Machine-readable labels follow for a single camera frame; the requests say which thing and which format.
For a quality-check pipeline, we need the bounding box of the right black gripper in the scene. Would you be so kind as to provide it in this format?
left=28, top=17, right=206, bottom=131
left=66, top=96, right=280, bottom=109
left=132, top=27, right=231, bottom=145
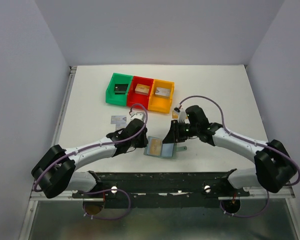
left=162, top=119, right=200, bottom=143

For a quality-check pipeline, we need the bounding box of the gold credit card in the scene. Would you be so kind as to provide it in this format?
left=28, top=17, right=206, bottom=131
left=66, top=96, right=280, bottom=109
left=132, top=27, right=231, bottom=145
left=146, top=138, right=163, bottom=156
left=171, top=110, right=180, bottom=120

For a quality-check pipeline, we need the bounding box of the green leather card holder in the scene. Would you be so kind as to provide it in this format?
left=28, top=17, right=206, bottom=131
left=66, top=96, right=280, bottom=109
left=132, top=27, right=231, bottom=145
left=143, top=136, right=187, bottom=159

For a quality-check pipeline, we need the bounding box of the silver credit card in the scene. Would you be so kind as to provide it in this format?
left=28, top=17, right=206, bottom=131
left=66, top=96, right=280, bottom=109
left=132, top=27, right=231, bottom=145
left=115, top=123, right=127, bottom=131
left=110, top=115, right=127, bottom=125

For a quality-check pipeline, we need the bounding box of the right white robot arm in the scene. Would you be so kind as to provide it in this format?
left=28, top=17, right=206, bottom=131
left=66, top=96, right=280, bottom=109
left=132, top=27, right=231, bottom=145
left=163, top=105, right=297, bottom=196

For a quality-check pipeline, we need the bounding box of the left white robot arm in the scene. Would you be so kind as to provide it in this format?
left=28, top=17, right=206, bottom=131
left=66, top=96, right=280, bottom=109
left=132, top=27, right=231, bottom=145
left=31, top=119, right=148, bottom=199

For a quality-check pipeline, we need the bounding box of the silver card stack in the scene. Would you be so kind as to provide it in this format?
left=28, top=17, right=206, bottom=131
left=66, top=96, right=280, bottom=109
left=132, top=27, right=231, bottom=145
left=154, top=87, right=171, bottom=99

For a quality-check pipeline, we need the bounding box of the copper card stack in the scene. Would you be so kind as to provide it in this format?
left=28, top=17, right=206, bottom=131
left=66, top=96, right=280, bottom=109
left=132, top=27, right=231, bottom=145
left=134, top=83, right=150, bottom=95

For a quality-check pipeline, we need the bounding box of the black card stack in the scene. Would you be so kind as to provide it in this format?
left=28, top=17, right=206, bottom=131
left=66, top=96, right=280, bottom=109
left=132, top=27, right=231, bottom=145
left=114, top=84, right=129, bottom=95

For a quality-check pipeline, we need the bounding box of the yellow plastic bin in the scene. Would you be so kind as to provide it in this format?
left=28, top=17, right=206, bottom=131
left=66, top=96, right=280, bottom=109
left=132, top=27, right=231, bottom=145
left=147, top=79, right=175, bottom=114

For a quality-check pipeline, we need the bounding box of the red plastic bin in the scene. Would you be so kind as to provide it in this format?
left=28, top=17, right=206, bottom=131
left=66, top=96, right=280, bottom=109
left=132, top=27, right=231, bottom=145
left=126, top=76, right=154, bottom=109

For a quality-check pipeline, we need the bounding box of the green plastic bin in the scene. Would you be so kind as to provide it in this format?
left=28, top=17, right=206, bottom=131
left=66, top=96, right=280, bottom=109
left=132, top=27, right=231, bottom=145
left=105, top=73, right=133, bottom=106

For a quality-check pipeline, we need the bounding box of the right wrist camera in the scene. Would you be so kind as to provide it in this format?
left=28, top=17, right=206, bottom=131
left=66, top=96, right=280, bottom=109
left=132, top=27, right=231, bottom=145
left=173, top=104, right=188, bottom=123

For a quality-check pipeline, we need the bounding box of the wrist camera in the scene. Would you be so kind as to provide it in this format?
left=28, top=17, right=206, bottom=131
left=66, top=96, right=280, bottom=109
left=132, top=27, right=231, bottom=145
left=130, top=112, right=146, bottom=122
left=173, top=104, right=188, bottom=123

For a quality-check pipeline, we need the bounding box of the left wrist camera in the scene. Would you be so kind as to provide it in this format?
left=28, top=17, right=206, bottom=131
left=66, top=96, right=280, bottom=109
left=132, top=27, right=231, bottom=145
left=130, top=112, right=146, bottom=122

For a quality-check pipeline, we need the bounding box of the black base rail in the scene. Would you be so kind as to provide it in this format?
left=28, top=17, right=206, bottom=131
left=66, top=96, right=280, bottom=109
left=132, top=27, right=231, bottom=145
left=72, top=172, right=250, bottom=209

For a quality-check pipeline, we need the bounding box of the aluminium frame rail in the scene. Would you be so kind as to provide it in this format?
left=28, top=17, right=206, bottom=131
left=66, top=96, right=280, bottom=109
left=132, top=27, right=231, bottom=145
left=17, top=65, right=78, bottom=240

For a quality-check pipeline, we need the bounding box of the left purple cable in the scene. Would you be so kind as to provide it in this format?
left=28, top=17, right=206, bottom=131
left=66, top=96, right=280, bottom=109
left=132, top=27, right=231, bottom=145
left=33, top=103, right=149, bottom=221

